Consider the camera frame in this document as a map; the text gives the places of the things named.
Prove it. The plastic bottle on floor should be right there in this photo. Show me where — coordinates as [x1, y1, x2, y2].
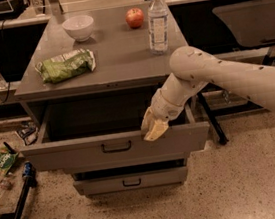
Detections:
[0, 175, 15, 207]

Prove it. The red apple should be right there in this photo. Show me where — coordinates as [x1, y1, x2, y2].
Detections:
[125, 8, 144, 29]

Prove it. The dark snack packet on floor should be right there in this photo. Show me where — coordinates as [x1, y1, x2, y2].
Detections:
[16, 121, 38, 145]

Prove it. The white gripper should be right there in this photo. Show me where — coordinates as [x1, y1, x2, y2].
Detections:
[141, 88, 184, 141]

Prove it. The grey bottom drawer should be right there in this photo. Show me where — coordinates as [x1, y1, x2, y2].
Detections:
[74, 167, 188, 196]

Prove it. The green snack packet on floor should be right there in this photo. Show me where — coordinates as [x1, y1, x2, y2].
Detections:
[0, 147, 18, 175]

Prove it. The white ceramic bowl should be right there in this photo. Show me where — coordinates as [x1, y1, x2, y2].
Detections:
[62, 15, 95, 42]

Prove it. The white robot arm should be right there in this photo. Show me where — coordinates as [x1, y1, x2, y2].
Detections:
[141, 46, 275, 141]

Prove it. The grey chair seat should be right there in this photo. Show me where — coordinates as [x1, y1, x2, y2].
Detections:
[212, 0, 275, 48]

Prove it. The grey metal drawer cabinet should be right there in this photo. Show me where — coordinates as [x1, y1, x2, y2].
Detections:
[5, 0, 217, 206]

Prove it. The black pole with blue clamp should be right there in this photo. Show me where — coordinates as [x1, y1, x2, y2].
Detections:
[13, 162, 37, 219]

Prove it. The clear plastic water bottle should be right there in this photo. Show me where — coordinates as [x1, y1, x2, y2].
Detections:
[147, 0, 168, 54]

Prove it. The green chip bag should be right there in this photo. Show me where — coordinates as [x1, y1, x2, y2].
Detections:
[35, 48, 96, 84]

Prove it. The grey top drawer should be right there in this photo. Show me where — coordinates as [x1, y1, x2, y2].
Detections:
[22, 90, 209, 172]

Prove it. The black table leg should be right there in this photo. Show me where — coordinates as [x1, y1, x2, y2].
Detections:
[197, 92, 228, 146]

